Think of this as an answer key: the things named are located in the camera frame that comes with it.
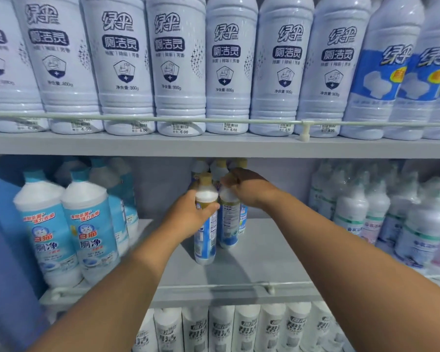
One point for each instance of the person's right hand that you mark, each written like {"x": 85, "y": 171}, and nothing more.
{"x": 251, "y": 186}

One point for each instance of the person's left hand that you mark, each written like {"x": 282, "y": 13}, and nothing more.
{"x": 181, "y": 219}

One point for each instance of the person's left thumb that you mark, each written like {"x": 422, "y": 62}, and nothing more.
{"x": 207, "y": 208}

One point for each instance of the person's right fingers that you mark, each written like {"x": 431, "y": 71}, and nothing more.
{"x": 230, "y": 181}

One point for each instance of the yellow cap cleaner bottle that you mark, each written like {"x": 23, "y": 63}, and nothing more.
{"x": 229, "y": 223}
{"x": 205, "y": 238}

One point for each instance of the person's right forearm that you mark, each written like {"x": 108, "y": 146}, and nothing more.
{"x": 352, "y": 267}

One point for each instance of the person's left forearm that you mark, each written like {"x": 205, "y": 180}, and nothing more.
{"x": 110, "y": 304}

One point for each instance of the cluster of yellow capped bottles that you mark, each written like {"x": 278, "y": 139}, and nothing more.
{"x": 220, "y": 166}

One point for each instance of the grey upper shelf board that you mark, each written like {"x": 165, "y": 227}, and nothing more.
{"x": 205, "y": 144}

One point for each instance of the grey shelf board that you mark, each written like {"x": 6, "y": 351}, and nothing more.
{"x": 256, "y": 260}
{"x": 205, "y": 144}

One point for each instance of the grey middle shelf board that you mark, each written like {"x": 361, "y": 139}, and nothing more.
{"x": 256, "y": 260}

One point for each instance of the group of teal cap bottles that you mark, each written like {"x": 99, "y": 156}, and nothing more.
{"x": 88, "y": 230}

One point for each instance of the row of white slim bottles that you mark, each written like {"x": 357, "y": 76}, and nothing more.
{"x": 220, "y": 329}

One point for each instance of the row of white dark-label bottles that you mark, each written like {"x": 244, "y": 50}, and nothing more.
{"x": 176, "y": 69}

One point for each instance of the group of green pink label bottles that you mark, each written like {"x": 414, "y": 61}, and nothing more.
{"x": 399, "y": 219}

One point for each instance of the blue shelf side panel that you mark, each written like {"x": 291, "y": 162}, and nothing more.
{"x": 3, "y": 260}

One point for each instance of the white upper shelf rail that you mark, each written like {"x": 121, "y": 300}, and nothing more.
{"x": 242, "y": 121}

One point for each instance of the white shelf rail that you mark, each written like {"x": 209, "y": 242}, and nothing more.
{"x": 205, "y": 286}
{"x": 242, "y": 121}

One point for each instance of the white middle shelf rail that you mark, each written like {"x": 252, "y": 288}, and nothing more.
{"x": 205, "y": 286}

